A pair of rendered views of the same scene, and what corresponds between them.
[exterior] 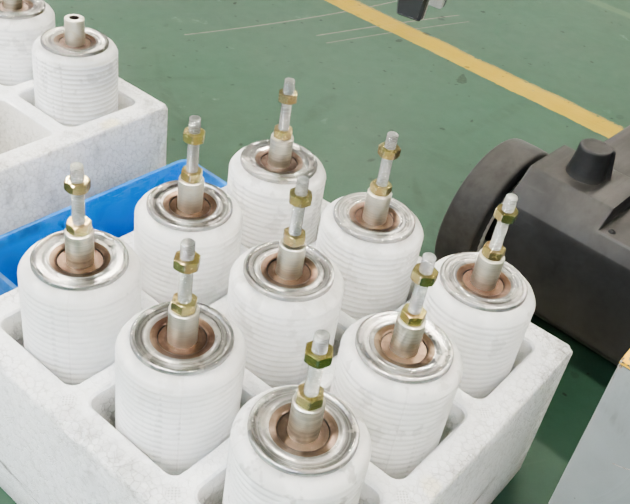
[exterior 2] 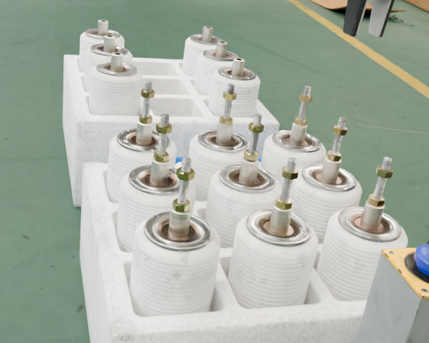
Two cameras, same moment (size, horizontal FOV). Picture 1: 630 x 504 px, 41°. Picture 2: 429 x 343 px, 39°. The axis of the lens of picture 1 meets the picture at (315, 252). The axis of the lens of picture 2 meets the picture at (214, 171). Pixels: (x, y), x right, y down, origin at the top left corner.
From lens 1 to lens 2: 0.39 m
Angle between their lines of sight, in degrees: 33
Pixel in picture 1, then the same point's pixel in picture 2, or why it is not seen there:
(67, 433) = (92, 218)
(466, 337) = (338, 251)
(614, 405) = (376, 287)
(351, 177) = (412, 220)
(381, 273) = (315, 209)
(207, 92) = (347, 153)
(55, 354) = (112, 186)
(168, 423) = (129, 220)
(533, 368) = not seen: hidden behind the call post
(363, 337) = (257, 214)
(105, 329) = not seen: hidden behind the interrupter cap
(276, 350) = (220, 220)
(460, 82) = not seen: outside the picture
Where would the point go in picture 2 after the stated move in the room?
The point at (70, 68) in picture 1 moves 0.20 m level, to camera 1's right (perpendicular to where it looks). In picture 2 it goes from (225, 84) to (312, 118)
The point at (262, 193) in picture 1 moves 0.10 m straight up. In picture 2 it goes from (274, 152) to (285, 88)
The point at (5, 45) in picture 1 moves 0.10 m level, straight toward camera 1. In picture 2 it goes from (207, 73) to (191, 86)
